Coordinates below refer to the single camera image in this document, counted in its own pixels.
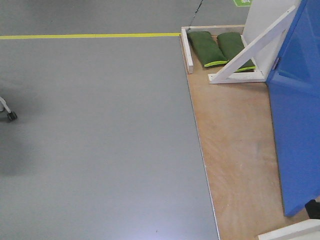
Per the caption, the green sandbag left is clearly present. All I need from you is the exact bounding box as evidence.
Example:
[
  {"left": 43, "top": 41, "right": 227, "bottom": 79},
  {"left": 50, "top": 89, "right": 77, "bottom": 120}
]
[{"left": 187, "top": 31, "right": 228, "bottom": 68}]

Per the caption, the green sandbag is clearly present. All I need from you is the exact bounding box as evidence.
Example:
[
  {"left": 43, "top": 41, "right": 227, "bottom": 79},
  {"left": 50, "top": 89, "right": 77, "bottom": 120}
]
[
  {"left": 187, "top": 31, "right": 228, "bottom": 68},
  {"left": 217, "top": 32, "right": 256, "bottom": 73}
]

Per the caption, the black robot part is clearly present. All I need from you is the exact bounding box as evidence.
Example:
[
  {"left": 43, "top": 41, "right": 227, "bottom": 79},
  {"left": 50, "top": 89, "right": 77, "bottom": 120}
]
[{"left": 304, "top": 199, "right": 320, "bottom": 220}]

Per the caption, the white wooden base frame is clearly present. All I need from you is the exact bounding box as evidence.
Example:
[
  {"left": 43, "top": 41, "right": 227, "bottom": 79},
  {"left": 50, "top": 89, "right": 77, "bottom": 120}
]
[{"left": 180, "top": 26, "right": 194, "bottom": 75}]

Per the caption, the white wall panel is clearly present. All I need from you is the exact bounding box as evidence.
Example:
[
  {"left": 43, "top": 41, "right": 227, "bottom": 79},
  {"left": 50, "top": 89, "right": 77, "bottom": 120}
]
[{"left": 243, "top": 0, "right": 301, "bottom": 77}]

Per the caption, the green sandbag right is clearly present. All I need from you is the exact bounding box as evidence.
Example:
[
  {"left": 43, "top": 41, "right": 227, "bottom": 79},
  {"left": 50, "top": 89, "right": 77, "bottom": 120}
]
[{"left": 217, "top": 32, "right": 256, "bottom": 73}]

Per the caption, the blue door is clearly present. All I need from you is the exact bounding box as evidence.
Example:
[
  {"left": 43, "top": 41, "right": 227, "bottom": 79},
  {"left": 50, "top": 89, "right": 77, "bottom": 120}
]
[{"left": 267, "top": 0, "right": 320, "bottom": 217}]

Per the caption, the dark guy rope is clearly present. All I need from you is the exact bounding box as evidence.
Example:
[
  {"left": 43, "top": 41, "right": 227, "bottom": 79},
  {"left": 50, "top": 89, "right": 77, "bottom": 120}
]
[{"left": 189, "top": 0, "right": 205, "bottom": 28}]

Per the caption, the plywood door platform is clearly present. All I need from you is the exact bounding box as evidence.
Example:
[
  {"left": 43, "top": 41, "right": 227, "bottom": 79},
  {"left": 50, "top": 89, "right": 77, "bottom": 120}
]
[{"left": 179, "top": 24, "right": 320, "bottom": 240}]

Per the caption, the white diagonal brace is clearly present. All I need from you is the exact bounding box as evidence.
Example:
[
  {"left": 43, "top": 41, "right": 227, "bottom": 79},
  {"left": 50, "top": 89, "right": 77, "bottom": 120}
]
[{"left": 208, "top": 5, "right": 296, "bottom": 84}]

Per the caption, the white wood beam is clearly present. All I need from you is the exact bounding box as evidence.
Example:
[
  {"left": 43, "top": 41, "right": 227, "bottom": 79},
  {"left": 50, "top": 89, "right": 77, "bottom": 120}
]
[{"left": 256, "top": 219, "right": 320, "bottom": 240}]

